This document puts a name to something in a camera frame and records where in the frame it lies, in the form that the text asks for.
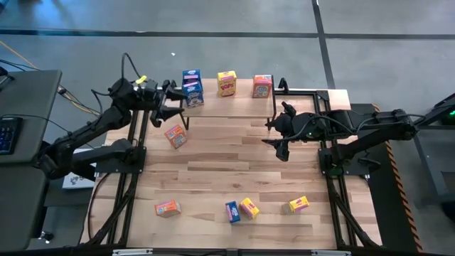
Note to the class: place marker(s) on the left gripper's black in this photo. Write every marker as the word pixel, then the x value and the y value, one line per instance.
pixel 156 96

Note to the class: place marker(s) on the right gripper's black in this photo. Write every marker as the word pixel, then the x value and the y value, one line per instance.
pixel 305 126

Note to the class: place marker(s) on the blue Frosted Flakes cereal box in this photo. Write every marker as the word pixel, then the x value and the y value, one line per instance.
pixel 232 212
pixel 193 96
pixel 192 75

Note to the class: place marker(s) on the orange Mini Wheats cereal box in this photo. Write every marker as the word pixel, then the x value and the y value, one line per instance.
pixel 262 87
pixel 176 136
pixel 167 208

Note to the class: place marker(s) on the yellow Corn Pops cereal box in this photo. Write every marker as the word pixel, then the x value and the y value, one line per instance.
pixel 298 205
pixel 227 85
pixel 249 208

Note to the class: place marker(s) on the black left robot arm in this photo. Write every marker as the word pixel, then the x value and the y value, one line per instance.
pixel 89 126

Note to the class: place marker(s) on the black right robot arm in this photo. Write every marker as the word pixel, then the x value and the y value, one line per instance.
pixel 373 122

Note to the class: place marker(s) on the wooden shelf with black legs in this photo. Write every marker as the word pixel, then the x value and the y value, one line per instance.
pixel 231 106

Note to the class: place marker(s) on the yellow tape tag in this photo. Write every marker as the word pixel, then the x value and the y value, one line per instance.
pixel 141 79

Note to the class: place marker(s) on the black table clamp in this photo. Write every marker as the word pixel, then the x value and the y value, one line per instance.
pixel 283 85

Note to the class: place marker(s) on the white cardboard box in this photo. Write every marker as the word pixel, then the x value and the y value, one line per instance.
pixel 76 181

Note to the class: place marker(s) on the black mat with hazard stripe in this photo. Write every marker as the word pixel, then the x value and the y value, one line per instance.
pixel 384 213

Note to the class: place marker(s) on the grey desk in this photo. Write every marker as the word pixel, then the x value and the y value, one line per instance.
pixel 28 106

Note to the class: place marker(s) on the dark metal stand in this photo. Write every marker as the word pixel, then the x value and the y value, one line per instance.
pixel 432 160

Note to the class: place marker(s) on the black keyboard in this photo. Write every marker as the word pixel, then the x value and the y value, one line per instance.
pixel 9 135

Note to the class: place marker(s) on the black computer with green light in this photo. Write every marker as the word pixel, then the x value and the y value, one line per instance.
pixel 448 117

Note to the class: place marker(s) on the small caster wheel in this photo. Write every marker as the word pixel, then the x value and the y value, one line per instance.
pixel 46 236

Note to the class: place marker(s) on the black aluminium table frame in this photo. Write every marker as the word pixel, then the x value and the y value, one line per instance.
pixel 302 93

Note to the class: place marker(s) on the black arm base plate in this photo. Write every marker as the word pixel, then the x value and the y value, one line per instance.
pixel 138 166
pixel 355 171

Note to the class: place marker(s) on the silver metal bracket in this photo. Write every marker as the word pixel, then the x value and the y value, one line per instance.
pixel 330 253
pixel 132 252

